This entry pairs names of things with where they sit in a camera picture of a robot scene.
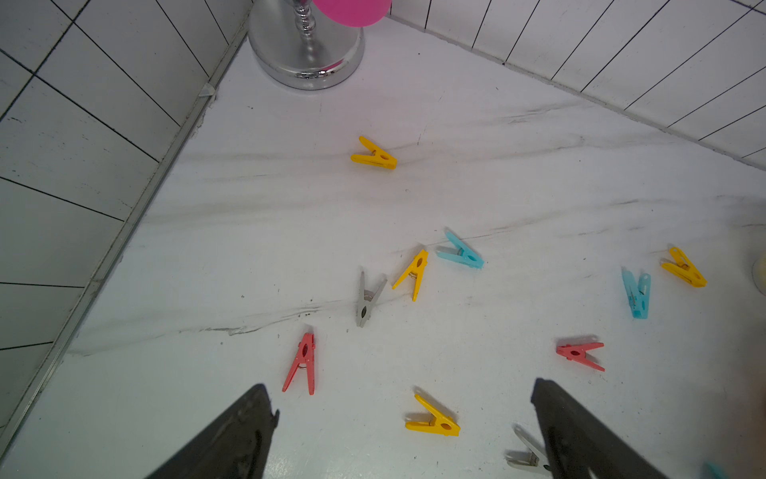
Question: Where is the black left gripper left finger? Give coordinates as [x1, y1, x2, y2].
[150, 384, 279, 478]

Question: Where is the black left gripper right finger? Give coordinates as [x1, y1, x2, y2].
[531, 378, 664, 478]

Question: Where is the grey clothespin centre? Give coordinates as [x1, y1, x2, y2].
[505, 424, 553, 478]

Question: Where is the grey clothespin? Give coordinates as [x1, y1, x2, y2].
[505, 424, 553, 478]
[355, 271, 388, 327]

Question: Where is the red clothespin centre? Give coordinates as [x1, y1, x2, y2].
[556, 342, 606, 372]

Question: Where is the red clothespin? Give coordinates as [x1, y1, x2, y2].
[556, 342, 606, 372]
[282, 333, 316, 395]

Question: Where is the red clothespin left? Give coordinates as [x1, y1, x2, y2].
[282, 333, 316, 395]

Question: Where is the yellow clothespin centre left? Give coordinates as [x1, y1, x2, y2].
[405, 393, 461, 437]

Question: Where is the yellow clothespin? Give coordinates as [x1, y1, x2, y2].
[392, 249, 429, 301]
[350, 136, 398, 170]
[405, 393, 461, 437]
[661, 245, 707, 289]

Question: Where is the teal clothespin far centre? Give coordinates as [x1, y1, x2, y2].
[622, 267, 651, 319]

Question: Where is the grey clothespin left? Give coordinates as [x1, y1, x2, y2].
[355, 271, 388, 327]

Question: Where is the yellow clothespin far centre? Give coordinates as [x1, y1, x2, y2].
[661, 245, 707, 289]

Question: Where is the teal clothespin near left gripper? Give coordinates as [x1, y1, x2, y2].
[436, 229, 485, 269]

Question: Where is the yellow clothespin far left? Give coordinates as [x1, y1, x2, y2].
[350, 136, 398, 170]

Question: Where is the pink plastic wine glass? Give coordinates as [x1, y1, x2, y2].
[313, 0, 392, 28]

